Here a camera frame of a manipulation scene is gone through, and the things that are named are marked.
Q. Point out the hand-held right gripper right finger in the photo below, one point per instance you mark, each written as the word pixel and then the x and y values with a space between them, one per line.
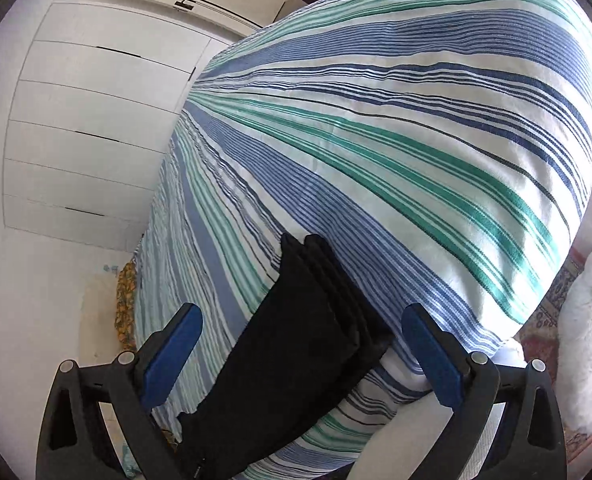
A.
pixel 433 357

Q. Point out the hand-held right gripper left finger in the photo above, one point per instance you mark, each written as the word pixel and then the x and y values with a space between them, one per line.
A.
pixel 173 355

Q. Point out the black pants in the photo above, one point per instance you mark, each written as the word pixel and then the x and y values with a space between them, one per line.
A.
pixel 286 360

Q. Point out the orange floral quilt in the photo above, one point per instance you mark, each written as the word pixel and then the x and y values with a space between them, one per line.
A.
pixel 126 305

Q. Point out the red patterned rug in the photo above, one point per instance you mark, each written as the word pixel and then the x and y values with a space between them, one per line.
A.
pixel 550 310

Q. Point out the striped bed sheet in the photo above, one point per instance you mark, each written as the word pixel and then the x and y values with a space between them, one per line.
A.
pixel 375 135

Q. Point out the white wardrobe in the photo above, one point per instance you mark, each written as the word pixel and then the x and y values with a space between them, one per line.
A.
pixel 96 125

